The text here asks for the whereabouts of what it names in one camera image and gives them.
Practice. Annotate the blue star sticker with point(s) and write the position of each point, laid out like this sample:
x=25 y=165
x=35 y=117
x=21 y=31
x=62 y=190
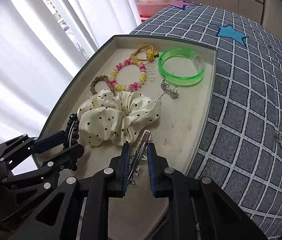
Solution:
x=228 y=31

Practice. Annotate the pink star sticker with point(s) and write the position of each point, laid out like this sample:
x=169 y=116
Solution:
x=183 y=4

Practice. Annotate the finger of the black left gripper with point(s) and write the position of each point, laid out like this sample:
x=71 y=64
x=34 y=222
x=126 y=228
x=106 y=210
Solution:
x=45 y=144
x=66 y=159

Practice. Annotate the grey beige lined tray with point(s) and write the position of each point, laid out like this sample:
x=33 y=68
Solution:
x=176 y=133

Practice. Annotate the white polka dot scrunchie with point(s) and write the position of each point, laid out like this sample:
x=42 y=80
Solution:
x=117 y=118

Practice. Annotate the white curtain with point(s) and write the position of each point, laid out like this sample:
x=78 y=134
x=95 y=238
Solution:
x=43 y=45

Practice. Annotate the grey checked tablecloth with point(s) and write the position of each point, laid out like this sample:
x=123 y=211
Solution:
x=238 y=149

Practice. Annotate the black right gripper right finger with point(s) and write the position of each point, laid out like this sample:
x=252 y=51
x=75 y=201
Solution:
x=159 y=182

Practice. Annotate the silver pearl earring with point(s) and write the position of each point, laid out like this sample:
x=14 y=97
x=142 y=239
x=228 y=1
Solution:
x=278 y=137

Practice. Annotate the silver star hair clip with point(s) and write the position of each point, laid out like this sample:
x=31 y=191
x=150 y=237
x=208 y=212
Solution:
x=139 y=154

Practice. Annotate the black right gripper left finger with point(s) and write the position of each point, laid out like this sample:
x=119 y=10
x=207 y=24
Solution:
x=120 y=178

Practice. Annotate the green translucent bangle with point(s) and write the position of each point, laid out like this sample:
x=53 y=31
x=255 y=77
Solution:
x=181 y=67

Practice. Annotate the black beaded hair clip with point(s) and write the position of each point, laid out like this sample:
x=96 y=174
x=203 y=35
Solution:
x=72 y=136

